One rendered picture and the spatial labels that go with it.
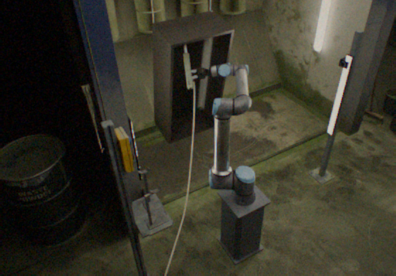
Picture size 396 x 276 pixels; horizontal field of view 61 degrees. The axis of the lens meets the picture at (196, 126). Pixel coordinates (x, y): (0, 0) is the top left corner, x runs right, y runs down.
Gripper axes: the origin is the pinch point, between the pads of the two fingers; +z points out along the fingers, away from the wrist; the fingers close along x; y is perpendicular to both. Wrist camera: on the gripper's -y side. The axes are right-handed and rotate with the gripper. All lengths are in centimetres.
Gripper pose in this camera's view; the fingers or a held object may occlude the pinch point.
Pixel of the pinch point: (188, 75)
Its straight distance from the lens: 292.4
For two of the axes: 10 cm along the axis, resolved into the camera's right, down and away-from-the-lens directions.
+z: -9.8, 1.7, 1.3
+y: 1.5, 1.0, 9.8
